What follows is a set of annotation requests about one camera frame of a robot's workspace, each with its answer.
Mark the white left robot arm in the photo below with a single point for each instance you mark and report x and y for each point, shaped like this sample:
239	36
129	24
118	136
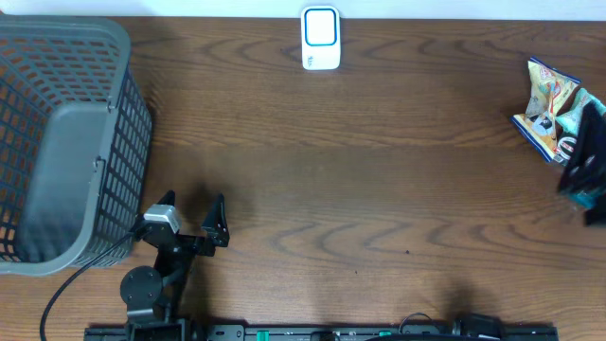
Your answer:
152	294

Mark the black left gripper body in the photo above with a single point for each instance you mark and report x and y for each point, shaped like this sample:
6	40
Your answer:
169	260

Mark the grey plastic shopping basket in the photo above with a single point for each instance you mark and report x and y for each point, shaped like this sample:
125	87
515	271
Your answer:
75	138

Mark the teal wet wipes pack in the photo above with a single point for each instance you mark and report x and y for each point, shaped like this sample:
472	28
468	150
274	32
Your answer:
569	121

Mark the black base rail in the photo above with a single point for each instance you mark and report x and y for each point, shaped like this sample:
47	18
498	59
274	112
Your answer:
413	331

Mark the white barcode scanner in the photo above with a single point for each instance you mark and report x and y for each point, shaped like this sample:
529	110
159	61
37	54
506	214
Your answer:
320	38

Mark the green round-logo box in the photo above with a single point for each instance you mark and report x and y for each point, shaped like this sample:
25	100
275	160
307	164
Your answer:
564	149

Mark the yellow snack bag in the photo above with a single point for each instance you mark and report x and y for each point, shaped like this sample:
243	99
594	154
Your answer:
550	90

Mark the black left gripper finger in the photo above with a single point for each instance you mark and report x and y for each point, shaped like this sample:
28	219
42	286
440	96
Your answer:
168	199
215	224

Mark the blue mouthwash bottle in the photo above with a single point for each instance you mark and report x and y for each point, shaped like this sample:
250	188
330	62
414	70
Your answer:
585	199

